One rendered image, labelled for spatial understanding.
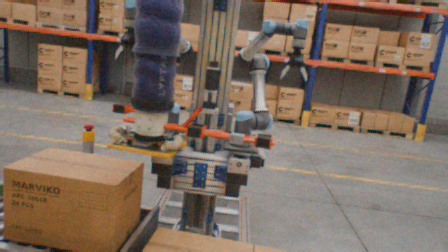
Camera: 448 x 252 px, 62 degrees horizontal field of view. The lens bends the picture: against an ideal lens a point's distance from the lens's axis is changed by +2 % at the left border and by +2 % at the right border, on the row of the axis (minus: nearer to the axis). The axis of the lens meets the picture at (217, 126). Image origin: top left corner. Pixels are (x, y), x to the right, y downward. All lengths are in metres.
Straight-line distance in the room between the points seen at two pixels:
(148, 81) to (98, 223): 0.76
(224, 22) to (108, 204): 1.38
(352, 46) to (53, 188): 8.14
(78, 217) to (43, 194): 0.21
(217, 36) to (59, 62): 7.77
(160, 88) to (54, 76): 8.39
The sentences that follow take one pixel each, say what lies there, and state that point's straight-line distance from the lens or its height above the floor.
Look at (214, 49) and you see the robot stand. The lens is 2.54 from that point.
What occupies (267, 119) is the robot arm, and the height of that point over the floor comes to 1.23.
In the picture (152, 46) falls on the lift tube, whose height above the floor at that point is 1.64.
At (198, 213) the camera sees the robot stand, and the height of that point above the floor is 0.47.
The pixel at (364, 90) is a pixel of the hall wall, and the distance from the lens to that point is 10.89.
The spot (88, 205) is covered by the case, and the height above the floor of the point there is 0.82.
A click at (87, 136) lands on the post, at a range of 2.68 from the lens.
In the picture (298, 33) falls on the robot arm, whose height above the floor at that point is 1.79.
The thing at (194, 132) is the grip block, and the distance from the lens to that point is 1.85.
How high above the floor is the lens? 1.67
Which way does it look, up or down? 12 degrees down
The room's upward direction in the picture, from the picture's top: 7 degrees clockwise
